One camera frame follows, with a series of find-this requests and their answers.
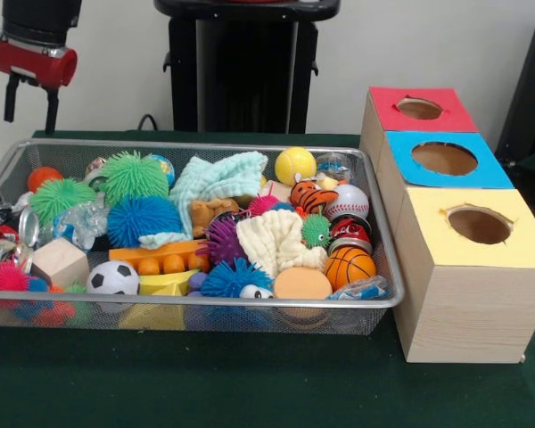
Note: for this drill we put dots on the toy baseball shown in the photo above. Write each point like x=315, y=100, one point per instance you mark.
x=350, y=200

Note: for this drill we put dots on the orange toy vehicle with wheels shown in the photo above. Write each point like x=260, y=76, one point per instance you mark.
x=160, y=253

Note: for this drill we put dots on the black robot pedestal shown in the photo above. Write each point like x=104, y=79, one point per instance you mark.
x=232, y=67

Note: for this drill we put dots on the wooden box with three holes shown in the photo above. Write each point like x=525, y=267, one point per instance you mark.
x=463, y=312

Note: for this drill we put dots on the mint green cloth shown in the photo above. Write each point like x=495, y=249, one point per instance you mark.
x=214, y=178

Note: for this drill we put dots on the blue spiky ball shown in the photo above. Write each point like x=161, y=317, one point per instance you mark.
x=142, y=220

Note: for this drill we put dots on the orange foam disc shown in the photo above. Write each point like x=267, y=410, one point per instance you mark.
x=301, y=283

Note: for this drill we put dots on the plain yellow ball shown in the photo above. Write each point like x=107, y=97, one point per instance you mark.
x=295, y=166

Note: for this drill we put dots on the dark green table cloth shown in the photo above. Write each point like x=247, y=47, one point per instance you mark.
x=205, y=383

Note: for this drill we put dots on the small orange ball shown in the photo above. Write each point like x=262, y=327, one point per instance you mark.
x=43, y=176

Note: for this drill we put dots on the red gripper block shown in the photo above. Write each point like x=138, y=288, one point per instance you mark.
x=35, y=62

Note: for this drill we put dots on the toy soccer ball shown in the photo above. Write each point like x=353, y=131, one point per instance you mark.
x=113, y=278

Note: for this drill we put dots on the cream waffle cloth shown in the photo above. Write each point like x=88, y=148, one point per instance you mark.
x=272, y=241

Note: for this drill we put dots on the toy basketball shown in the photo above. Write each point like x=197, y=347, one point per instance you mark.
x=350, y=267

